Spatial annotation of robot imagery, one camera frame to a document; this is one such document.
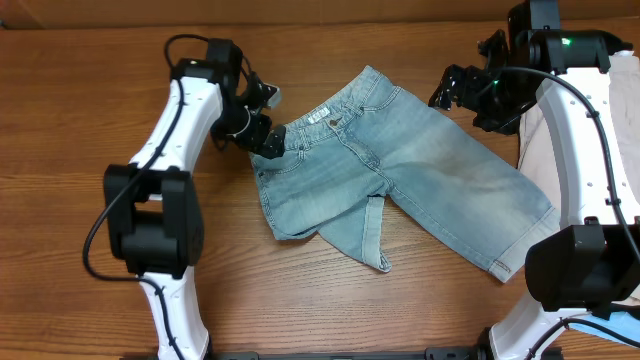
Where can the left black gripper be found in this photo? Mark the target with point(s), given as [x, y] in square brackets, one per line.
[253, 138]

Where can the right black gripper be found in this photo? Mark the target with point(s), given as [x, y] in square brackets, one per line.
[469, 79]

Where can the light blue denim shorts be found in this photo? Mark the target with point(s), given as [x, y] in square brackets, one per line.
[373, 142]

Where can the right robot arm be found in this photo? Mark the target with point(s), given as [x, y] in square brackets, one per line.
[584, 273]

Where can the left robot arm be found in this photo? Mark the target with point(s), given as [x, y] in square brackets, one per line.
[152, 212]

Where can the beige pink shorts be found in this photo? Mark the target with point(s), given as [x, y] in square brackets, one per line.
[537, 159]

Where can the black garment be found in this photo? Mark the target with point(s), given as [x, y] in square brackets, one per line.
[615, 44]

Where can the light blue garment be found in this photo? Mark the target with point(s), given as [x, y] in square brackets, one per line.
[620, 322]

